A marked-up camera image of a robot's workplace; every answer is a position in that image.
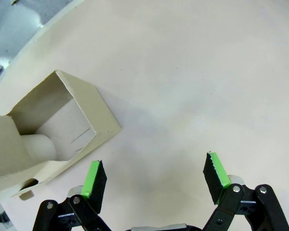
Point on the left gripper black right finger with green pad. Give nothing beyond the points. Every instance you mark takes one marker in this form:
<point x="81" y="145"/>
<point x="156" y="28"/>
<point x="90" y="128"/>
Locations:
<point x="213" y="178"/>

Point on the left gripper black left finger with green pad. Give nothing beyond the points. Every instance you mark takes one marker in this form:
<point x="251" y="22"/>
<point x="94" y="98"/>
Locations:
<point x="96" y="183"/>

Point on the white paper cup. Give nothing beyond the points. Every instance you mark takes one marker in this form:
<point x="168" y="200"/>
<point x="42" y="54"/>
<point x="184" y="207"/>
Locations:
<point x="39" y="148"/>

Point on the small black bracket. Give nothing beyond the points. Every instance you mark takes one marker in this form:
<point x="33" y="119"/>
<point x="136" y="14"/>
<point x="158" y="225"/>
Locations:
<point x="1" y="214"/>

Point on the cardboard box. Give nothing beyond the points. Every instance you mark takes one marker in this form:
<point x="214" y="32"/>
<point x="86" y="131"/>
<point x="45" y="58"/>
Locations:
<point x="96" y="113"/>

